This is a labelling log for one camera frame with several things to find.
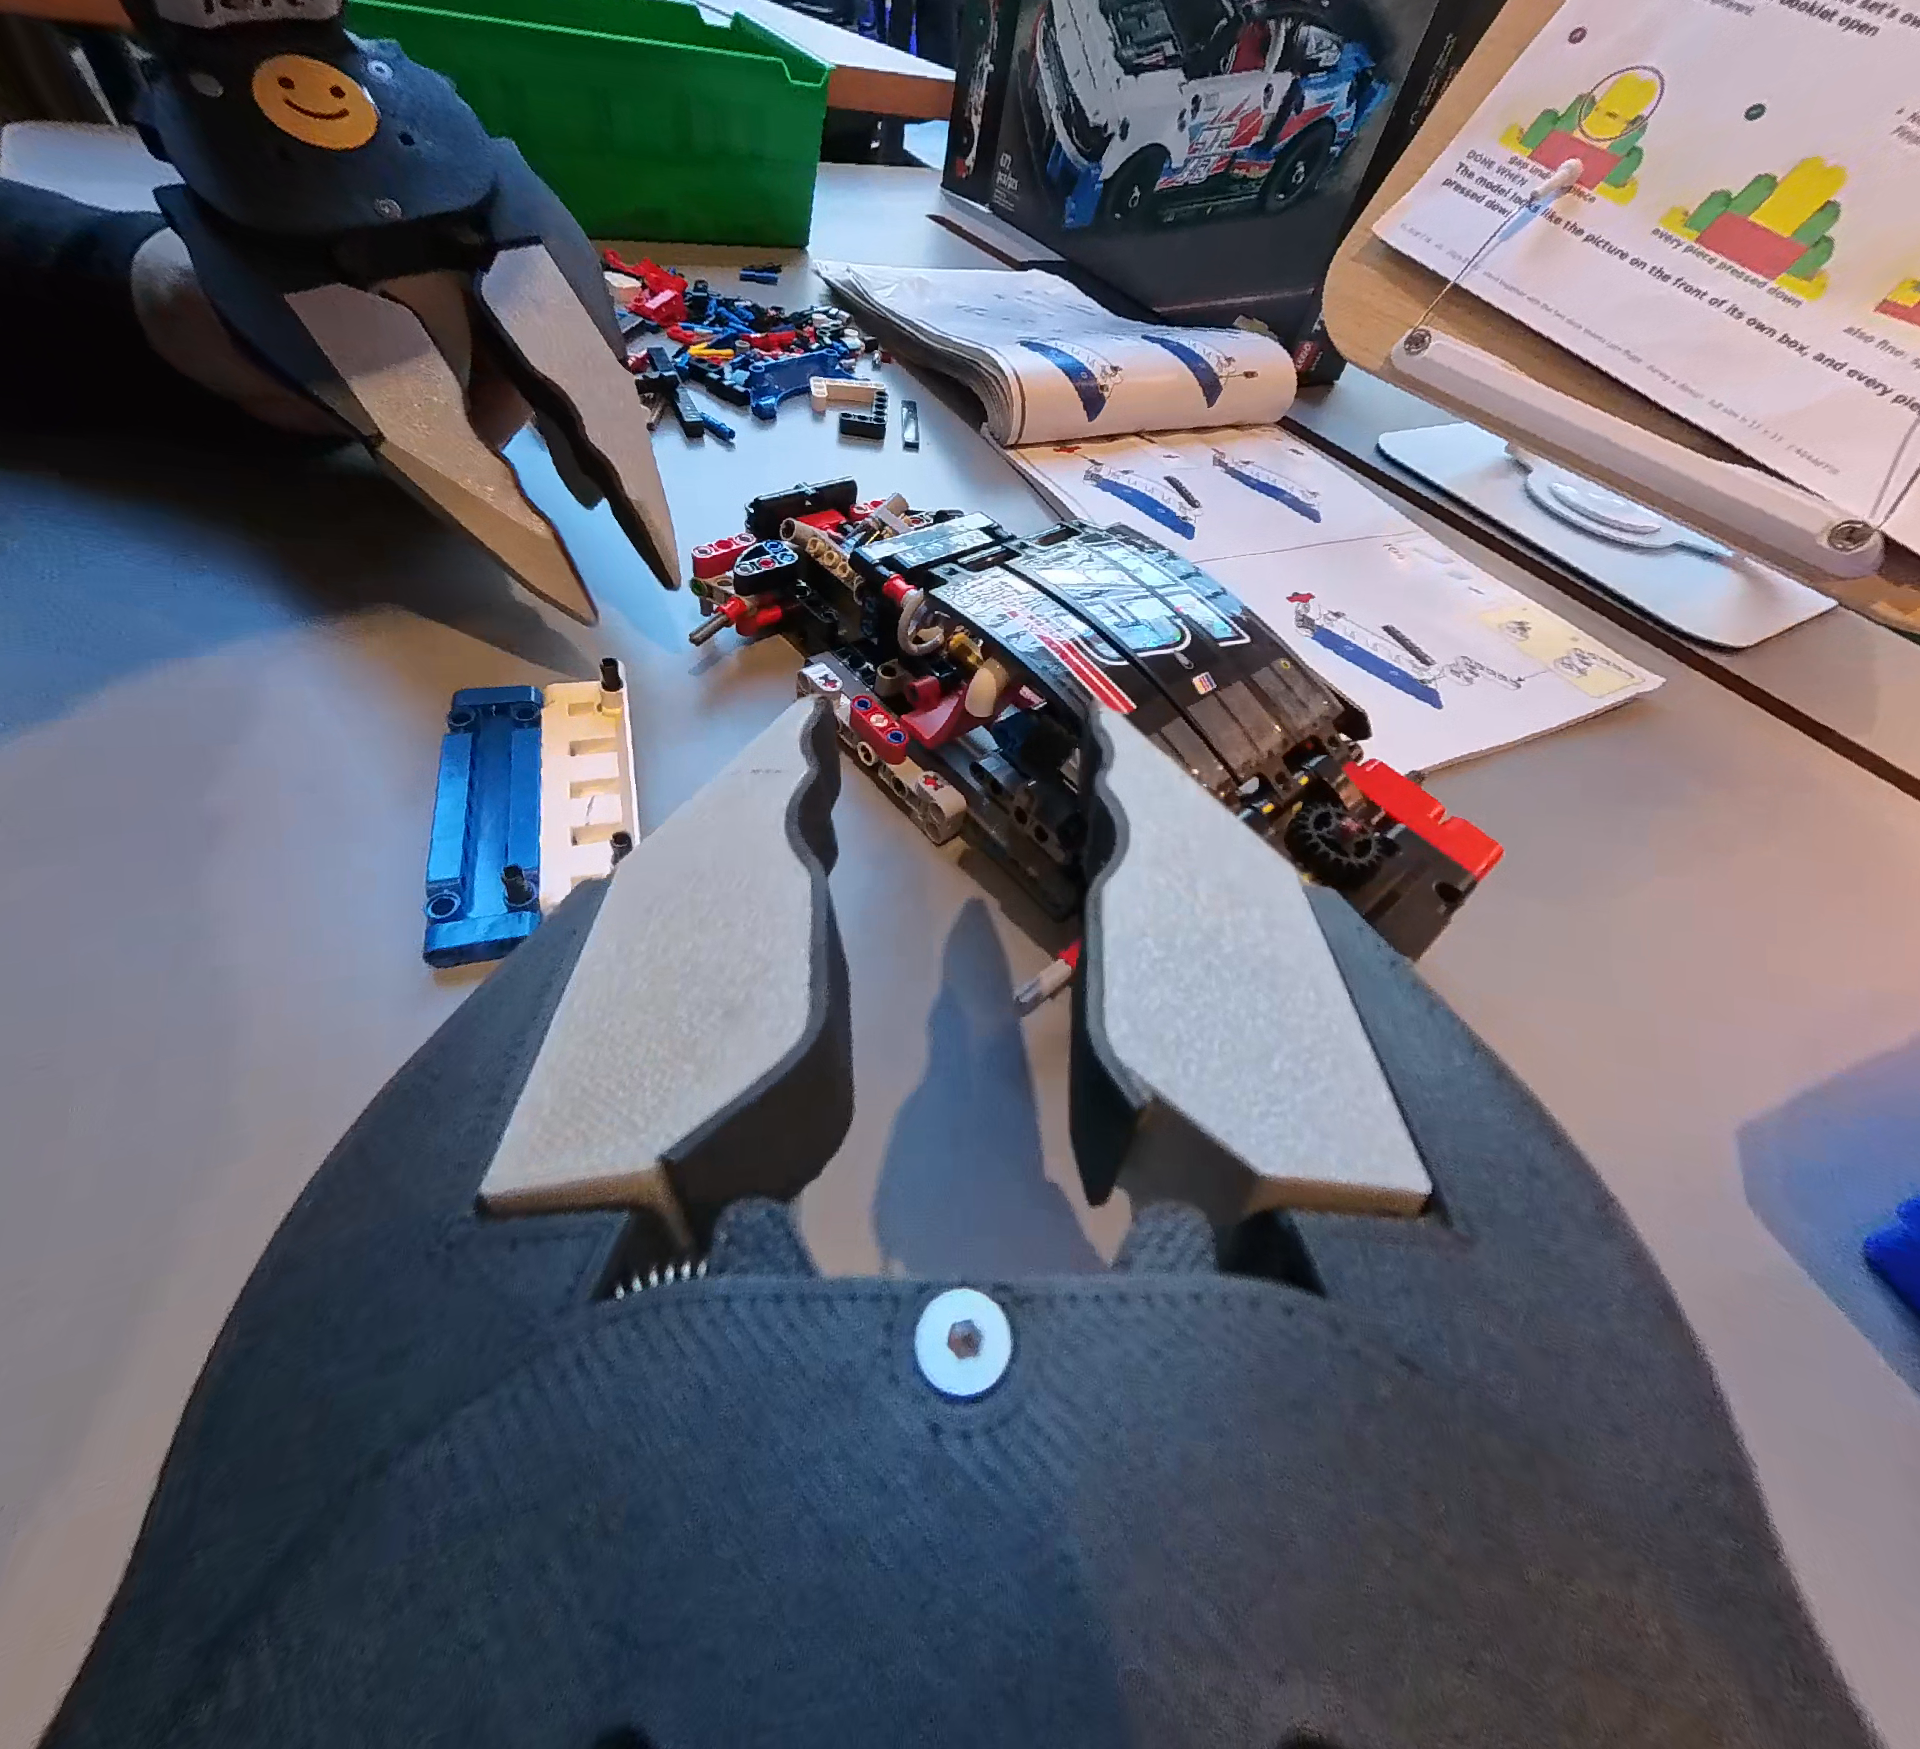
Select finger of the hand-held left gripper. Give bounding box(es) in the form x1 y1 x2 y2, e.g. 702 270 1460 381
477 233 688 585
282 270 605 627

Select blue storage bin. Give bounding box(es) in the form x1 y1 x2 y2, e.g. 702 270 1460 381
1864 1200 1920 1348

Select instruction sheet on stand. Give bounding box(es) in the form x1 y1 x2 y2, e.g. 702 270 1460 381
1321 0 1920 798

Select open instruction booklet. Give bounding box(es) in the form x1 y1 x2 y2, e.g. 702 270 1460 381
815 260 1667 779

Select blue brick panel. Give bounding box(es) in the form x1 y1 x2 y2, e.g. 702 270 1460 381
423 683 548 968

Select wood edged table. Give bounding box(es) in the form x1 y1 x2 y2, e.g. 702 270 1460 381
637 0 962 167

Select green storage bin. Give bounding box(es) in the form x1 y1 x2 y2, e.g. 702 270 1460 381
337 0 830 253

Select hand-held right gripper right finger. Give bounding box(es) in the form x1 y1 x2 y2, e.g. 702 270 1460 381
1068 712 1437 1233

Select black cardboard set box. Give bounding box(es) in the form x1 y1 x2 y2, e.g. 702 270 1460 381
944 0 1610 389

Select grey desk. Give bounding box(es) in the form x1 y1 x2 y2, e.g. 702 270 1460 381
0 120 1920 1556

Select person's left forearm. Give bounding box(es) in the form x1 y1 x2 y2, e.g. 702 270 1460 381
0 174 173 431

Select black brick race car model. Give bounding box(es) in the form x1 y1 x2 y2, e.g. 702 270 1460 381
690 478 1507 1007

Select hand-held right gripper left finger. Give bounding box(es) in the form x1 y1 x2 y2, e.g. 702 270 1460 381
477 695 857 1248

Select pile of brick pieces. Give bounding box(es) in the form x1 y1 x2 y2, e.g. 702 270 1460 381
600 249 936 450

